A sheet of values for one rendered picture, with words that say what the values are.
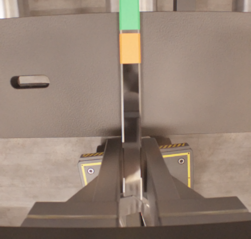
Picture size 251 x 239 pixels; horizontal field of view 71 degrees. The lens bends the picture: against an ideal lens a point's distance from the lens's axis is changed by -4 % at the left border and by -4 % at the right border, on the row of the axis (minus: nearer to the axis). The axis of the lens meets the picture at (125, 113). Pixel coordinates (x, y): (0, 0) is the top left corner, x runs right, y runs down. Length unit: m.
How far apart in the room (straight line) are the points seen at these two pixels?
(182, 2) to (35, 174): 1.56
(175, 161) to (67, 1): 1.22
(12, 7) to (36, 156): 1.29
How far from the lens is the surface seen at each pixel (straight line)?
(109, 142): 0.15
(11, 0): 0.49
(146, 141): 0.15
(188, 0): 0.57
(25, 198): 1.91
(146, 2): 0.42
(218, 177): 1.76
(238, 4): 0.52
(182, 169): 1.20
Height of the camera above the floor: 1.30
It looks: 76 degrees down
